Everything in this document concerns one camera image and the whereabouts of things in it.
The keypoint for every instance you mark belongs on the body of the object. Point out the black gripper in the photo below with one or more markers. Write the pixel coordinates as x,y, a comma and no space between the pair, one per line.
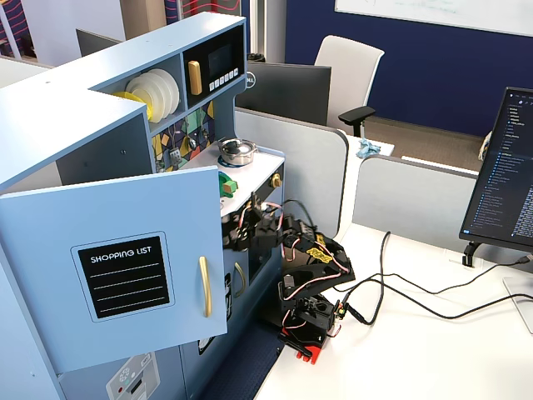
238,237

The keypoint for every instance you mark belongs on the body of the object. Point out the red robot base clamp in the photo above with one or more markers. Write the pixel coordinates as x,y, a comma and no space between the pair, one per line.
310,350

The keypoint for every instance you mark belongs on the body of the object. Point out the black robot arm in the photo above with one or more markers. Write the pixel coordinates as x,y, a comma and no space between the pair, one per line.
320,266

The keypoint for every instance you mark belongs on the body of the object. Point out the green recipient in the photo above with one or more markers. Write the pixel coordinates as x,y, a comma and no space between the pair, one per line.
227,186

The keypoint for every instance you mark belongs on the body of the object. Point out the blue shopping list cabinet door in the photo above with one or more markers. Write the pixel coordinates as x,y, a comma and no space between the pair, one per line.
125,200

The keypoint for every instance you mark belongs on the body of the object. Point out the gold stove knob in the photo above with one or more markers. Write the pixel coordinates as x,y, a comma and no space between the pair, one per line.
275,181

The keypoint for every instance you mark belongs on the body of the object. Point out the silver toy pot with lid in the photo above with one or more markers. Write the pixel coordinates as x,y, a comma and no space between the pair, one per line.
236,152

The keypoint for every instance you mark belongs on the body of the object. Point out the grey desk divider panel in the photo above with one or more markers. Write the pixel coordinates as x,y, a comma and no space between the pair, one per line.
308,166
412,204

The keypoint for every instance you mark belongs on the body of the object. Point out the toy spatula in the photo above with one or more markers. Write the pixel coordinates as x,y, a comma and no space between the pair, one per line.
175,156

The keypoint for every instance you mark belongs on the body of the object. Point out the toy ladle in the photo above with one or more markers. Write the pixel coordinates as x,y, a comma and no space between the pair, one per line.
191,141

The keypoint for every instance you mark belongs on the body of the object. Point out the dark blue textured mat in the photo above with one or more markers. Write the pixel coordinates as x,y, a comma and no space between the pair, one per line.
241,371

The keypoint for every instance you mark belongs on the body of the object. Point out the black dell monitor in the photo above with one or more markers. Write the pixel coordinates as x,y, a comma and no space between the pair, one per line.
287,91

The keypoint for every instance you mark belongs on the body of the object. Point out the crumpled blue cloth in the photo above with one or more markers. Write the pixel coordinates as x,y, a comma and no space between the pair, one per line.
367,148

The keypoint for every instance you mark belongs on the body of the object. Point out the white toy plate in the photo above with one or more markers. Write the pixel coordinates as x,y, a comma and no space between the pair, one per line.
147,94
170,89

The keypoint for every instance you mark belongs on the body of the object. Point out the yellow toy plate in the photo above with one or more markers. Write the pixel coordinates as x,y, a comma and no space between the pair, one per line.
129,96

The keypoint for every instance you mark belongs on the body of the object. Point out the white office chair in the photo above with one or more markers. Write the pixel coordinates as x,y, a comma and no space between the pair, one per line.
354,71

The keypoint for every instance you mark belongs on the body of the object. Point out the blue toy kitchen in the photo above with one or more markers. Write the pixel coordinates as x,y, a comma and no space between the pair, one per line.
104,54

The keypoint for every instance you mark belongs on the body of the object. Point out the dark monitor back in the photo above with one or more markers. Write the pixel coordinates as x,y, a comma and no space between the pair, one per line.
93,42

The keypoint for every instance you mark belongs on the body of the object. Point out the monitor showing code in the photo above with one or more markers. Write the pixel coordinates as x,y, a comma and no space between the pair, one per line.
506,175

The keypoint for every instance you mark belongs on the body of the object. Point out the whiteboard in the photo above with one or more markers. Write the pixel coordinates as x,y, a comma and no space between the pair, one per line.
437,12

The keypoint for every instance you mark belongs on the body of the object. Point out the small wrist camera board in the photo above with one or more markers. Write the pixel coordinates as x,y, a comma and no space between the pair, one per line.
257,203

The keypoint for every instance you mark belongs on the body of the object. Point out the black monitor mount clamp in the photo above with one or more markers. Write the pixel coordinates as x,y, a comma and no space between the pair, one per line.
472,252

